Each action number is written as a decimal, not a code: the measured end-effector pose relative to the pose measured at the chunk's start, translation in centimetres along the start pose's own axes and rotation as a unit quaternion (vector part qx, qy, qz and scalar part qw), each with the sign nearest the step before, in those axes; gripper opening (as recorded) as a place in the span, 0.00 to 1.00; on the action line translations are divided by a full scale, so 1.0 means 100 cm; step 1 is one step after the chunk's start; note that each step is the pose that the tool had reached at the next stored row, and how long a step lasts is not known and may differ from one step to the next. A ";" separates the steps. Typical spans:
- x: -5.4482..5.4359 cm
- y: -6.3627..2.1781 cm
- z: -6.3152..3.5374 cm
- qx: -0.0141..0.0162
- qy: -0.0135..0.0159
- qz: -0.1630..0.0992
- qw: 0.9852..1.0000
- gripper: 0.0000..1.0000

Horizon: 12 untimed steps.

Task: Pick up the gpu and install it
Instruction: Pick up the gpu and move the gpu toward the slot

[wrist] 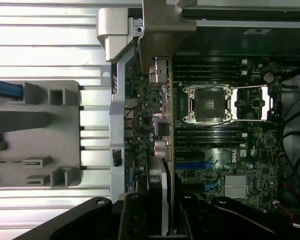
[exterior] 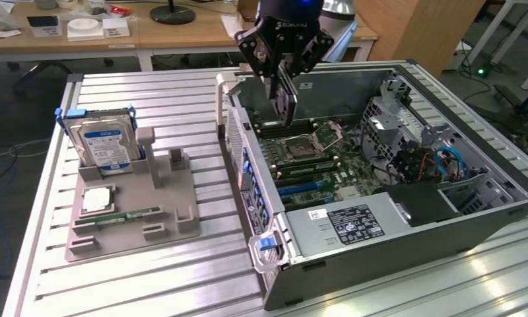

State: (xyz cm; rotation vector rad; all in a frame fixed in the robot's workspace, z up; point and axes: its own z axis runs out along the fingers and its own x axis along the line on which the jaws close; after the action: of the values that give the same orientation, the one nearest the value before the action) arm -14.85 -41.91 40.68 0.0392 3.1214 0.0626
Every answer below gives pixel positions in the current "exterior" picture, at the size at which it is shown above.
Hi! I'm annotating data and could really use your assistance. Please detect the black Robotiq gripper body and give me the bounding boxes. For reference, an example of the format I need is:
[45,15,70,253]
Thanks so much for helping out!
[255,0,321,63]

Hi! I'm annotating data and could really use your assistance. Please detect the graphics card with metal bracket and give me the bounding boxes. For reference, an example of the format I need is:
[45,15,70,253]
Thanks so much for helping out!
[267,61,299,128]

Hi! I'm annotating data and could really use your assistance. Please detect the stack of white papers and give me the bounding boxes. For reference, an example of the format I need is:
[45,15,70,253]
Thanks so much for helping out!
[221,15,248,40]

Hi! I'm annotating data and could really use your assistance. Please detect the brown cardboard box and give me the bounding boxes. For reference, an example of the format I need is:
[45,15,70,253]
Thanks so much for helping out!
[237,0,260,30]

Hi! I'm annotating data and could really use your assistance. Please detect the black round lamp base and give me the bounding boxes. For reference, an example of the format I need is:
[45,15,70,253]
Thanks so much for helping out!
[149,0,197,26]

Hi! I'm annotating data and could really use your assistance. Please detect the wooden cabinet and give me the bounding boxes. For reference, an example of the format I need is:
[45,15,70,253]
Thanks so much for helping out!
[367,0,488,79]

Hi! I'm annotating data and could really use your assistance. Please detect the metal socket cover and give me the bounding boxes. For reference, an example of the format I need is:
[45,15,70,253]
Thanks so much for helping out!
[312,119,347,155]

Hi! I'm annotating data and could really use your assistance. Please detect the metal disk bay cage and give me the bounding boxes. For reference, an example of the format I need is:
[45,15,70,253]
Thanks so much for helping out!
[360,97,423,156]

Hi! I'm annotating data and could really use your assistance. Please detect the CPU socket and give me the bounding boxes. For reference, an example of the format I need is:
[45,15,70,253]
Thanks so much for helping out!
[281,135,320,159]

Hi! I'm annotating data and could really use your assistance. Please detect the small white box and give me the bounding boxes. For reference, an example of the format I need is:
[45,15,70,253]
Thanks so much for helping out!
[101,18,128,39]

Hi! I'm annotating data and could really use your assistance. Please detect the red package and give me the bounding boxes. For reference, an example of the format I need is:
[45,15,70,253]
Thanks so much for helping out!
[108,3,133,17]

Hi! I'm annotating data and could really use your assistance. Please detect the RAM stick with white label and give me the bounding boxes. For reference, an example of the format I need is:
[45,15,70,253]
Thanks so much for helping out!
[275,160,339,176]

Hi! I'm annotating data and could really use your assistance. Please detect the green motherboard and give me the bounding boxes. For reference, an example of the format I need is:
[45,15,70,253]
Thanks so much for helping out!
[248,112,379,212]

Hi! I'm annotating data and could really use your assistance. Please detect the blue expansion slot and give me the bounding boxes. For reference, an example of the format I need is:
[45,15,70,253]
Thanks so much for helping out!
[277,180,325,196]

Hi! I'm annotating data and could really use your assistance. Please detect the hard disk with blue carrier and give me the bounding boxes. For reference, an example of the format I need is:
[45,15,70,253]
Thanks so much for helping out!
[54,104,144,174]

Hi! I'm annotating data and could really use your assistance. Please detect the white box with black top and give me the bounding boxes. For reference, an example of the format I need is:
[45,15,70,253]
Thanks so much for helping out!
[25,15,64,38]

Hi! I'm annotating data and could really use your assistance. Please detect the black office chair base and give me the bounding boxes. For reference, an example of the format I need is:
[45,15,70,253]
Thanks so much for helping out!
[6,55,114,98]

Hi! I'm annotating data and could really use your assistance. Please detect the wooden desk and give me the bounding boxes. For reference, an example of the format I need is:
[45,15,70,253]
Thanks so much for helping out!
[0,0,379,72]

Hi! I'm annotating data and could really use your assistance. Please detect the grey parts rack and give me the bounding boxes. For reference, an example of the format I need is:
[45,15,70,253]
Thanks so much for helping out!
[64,127,203,264]

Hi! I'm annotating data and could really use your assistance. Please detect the grey power supply unit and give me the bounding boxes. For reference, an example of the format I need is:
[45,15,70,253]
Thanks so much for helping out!
[284,193,413,258]

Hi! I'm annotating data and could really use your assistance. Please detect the silver CPU chip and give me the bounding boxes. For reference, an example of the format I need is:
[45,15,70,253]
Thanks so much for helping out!
[81,188,114,214]

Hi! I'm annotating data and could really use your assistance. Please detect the green RAM stick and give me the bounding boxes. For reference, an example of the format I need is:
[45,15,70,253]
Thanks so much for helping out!
[78,207,164,224]

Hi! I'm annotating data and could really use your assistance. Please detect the blue case latch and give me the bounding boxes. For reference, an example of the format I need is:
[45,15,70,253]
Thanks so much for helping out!
[255,236,276,254]

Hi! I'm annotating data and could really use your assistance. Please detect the open black PC case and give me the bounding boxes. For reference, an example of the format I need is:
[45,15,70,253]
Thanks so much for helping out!
[213,64,528,312]

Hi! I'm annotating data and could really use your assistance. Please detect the white table frame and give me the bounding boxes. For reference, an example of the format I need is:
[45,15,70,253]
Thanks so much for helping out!
[465,0,528,90]

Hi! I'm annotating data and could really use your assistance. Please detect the red wire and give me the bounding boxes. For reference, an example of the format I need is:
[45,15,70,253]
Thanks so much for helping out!
[417,150,445,181]

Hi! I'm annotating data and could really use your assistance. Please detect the blue wire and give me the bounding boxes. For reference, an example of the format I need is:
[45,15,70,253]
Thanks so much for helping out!
[435,145,469,181]

